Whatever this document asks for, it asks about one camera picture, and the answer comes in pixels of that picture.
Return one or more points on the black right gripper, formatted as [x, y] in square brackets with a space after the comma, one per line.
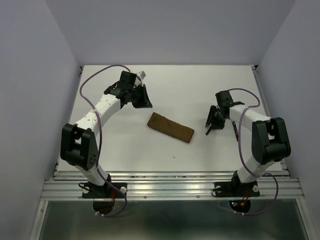
[210, 118]

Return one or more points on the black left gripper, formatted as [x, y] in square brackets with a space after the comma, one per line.
[145, 102]

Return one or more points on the silver knife dark handle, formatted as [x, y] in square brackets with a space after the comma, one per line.
[209, 130]

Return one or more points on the brown cloth napkin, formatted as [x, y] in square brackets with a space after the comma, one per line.
[170, 128]

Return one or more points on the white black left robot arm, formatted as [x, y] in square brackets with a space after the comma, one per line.
[79, 147]

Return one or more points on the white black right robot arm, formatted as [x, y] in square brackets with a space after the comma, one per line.
[269, 144]

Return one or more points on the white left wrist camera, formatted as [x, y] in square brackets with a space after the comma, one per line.
[141, 75]

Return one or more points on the silver fork dark handle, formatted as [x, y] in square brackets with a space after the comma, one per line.
[235, 129]

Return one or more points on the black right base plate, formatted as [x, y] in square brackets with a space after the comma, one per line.
[224, 189]

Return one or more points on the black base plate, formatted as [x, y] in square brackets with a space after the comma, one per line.
[91, 191]
[224, 189]

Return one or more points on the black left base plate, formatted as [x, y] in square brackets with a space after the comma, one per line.
[91, 191]

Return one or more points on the aluminium rail frame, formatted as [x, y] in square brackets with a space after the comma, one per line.
[169, 182]

